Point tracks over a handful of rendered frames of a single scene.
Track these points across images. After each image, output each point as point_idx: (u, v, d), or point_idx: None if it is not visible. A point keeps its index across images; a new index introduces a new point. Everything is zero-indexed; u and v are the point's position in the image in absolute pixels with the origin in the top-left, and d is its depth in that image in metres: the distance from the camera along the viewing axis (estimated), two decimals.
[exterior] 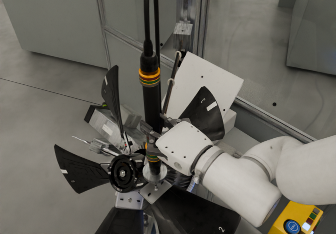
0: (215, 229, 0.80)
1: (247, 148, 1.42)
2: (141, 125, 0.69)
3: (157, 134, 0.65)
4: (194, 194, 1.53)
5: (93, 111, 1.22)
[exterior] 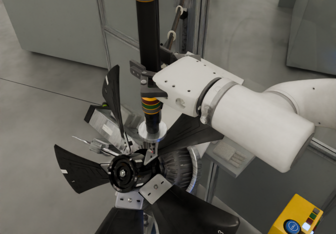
0: None
1: None
2: (132, 66, 0.55)
3: (151, 73, 0.52)
4: (194, 194, 1.53)
5: (93, 111, 1.22)
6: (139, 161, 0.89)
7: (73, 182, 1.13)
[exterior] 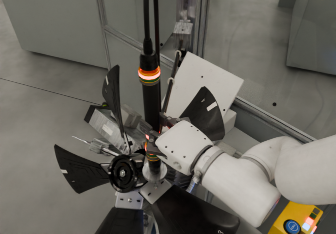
0: None
1: (247, 148, 1.42)
2: (141, 124, 0.68)
3: (156, 133, 0.65)
4: (194, 194, 1.53)
5: (93, 111, 1.22)
6: (139, 161, 0.89)
7: (73, 182, 1.13)
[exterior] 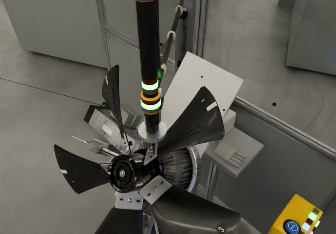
0: None
1: (247, 148, 1.42)
2: None
3: None
4: (194, 194, 1.53)
5: (93, 111, 1.22)
6: (139, 161, 0.89)
7: (73, 182, 1.13)
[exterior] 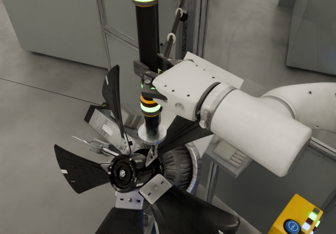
0: (74, 178, 1.11)
1: None
2: (135, 66, 0.57)
3: (154, 74, 0.54)
4: (194, 194, 1.53)
5: (93, 111, 1.22)
6: (139, 185, 0.89)
7: (105, 90, 1.08)
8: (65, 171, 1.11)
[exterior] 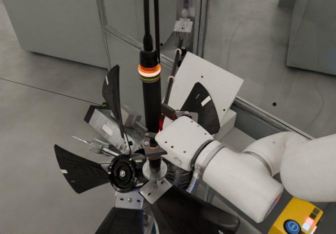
0: (74, 178, 1.11)
1: None
2: (136, 126, 0.66)
3: (153, 134, 0.63)
4: (194, 194, 1.53)
5: (93, 111, 1.22)
6: (139, 185, 0.89)
7: (105, 90, 1.08)
8: (65, 171, 1.11)
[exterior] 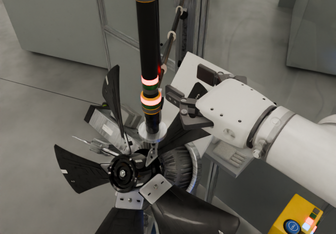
0: (74, 178, 1.11)
1: (247, 148, 1.42)
2: (168, 92, 0.50)
3: (192, 100, 0.47)
4: (194, 194, 1.53)
5: (93, 111, 1.22)
6: (139, 185, 0.89)
7: (105, 90, 1.08)
8: (65, 171, 1.11)
